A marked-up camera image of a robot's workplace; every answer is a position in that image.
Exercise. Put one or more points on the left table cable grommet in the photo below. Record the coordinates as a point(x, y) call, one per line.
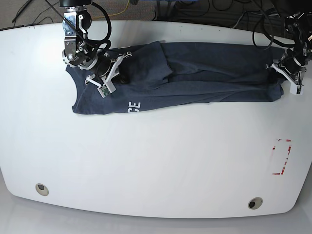
point(42, 189)

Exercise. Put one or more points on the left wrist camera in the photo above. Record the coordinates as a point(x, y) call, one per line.
point(296, 89)

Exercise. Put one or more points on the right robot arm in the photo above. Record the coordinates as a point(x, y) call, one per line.
point(88, 54)

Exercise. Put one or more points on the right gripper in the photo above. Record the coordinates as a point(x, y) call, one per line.
point(105, 69)

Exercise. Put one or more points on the table cable grommet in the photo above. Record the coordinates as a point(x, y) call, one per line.
point(255, 203)
point(42, 189)

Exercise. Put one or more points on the dark blue t-shirt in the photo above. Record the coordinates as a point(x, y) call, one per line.
point(179, 91)

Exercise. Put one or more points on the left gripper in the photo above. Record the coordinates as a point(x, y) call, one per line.
point(292, 65)

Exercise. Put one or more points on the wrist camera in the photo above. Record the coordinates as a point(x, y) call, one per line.
point(296, 89)
point(106, 90)

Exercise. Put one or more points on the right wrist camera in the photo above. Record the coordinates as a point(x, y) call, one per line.
point(106, 90)

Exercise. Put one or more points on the red tape rectangle marking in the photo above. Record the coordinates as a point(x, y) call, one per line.
point(279, 157)

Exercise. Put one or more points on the right table cable grommet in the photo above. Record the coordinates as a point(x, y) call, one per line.
point(255, 203)

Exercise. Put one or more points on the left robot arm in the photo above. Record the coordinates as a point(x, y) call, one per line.
point(292, 31)

